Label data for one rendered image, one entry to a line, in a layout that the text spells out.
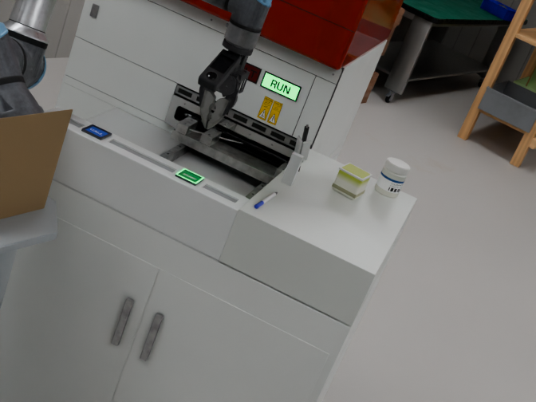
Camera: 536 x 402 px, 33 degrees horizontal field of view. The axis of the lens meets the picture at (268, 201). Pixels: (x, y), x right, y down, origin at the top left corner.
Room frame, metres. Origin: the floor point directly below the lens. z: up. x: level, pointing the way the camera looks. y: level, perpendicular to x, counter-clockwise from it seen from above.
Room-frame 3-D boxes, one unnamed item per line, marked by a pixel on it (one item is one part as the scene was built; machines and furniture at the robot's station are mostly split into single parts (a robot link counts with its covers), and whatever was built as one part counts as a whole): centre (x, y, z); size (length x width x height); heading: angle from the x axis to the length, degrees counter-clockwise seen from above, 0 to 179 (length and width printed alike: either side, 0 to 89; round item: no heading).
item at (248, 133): (2.60, 0.17, 0.89); 0.44 x 0.02 x 0.10; 80
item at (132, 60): (2.65, 0.34, 1.02); 0.81 x 0.03 x 0.40; 80
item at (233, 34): (2.04, 0.20, 1.33); 0.08 x 0.08 x 0.05
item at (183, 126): (2.55, 0.30, 0.89); 0.08 x 0.03 x 0.03; 170
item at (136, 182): (2.04, 0.32, 0.89); 0.55 x 0.09 x 0.14; 80
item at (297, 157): (2.24, -0.03, 1.03); 0.06 x 0.04 x 0.13; 170
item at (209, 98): (2.04, 0.21, 1.14); 0.06 x 0.03 x 0.09; 170
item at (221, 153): (2.52, 0.15, 0.87); 0.36 x 0.08 x 0.03; 80
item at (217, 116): (2.04, 0.18, 1.14); 0.06 x 0.03 x 0.09; 170
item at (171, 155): (2.35, 0.32, 0.84); 0.50 x 0.02 x 0.03; 170
